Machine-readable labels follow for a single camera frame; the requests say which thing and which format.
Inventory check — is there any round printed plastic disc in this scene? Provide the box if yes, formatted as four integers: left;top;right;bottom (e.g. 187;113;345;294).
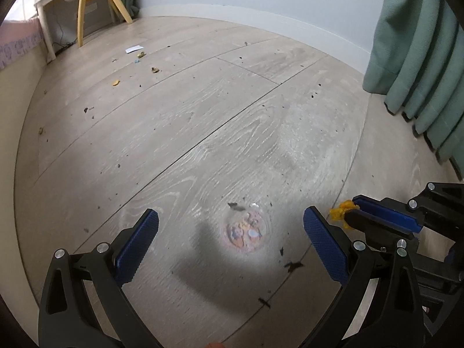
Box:
223;208;272;252

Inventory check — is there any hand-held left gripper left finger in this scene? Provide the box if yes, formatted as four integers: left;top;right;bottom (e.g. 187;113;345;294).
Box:
38;208;164;348

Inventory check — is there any black cable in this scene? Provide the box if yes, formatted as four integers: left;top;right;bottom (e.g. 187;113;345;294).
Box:
51;7;79;50

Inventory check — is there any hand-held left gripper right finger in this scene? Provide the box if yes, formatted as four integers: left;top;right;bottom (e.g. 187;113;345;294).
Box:
303;206;425;348

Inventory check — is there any orange peel piece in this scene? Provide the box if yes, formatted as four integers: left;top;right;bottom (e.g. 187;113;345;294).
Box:
329;200;359;230

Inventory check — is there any white desk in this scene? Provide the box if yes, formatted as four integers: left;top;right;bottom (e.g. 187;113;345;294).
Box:
34;0;78;62

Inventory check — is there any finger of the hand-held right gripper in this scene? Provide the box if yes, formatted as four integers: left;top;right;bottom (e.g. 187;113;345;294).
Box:
352;181;464;240
344;208;456;280

